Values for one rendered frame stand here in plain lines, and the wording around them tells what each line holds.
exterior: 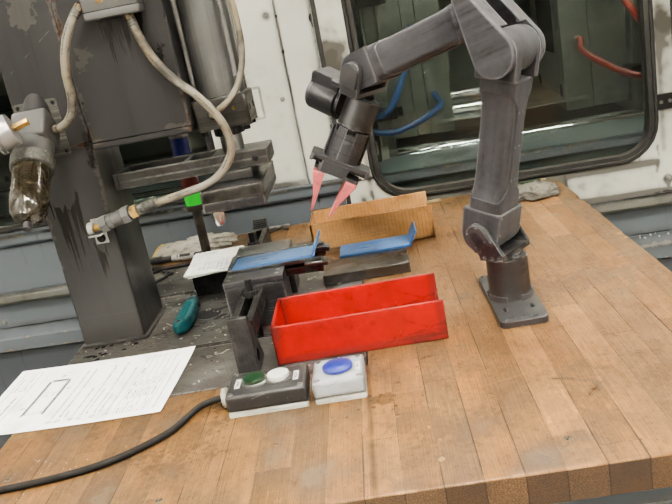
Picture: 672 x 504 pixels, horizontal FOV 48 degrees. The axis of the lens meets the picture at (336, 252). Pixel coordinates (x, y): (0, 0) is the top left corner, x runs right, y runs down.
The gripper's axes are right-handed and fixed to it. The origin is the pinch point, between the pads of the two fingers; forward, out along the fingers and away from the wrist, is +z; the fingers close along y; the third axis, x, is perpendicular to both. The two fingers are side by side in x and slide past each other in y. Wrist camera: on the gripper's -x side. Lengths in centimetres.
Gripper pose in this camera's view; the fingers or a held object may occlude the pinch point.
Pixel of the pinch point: (322, 208)
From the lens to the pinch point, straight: 128.4
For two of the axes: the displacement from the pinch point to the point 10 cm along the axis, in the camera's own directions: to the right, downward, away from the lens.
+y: -9.3, -3.5, -0.7
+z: -3.5, 8.9, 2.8
